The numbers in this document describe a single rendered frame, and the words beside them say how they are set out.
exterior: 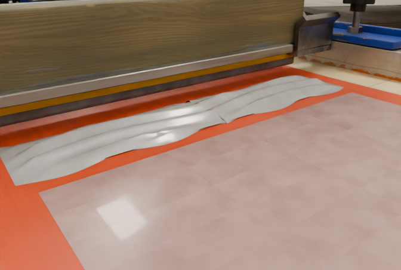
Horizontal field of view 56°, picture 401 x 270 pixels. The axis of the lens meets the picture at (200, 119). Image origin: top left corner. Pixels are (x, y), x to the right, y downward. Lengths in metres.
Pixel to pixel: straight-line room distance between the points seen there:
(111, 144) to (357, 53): 0.36
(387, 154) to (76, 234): 0.23
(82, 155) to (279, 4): 0.31
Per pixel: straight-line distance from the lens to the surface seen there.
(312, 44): 0.54
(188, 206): 0.23
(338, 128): 0.36
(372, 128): 0.37
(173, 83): 0.42
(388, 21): 1.12
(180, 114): 0.36
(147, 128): 0.33
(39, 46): 0.35
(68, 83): 0.35
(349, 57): 0.56
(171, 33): 0.40
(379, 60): 0.54
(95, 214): 0.24
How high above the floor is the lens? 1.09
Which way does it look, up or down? 22 degrees down
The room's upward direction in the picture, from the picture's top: 1 degrees counter-clockwise
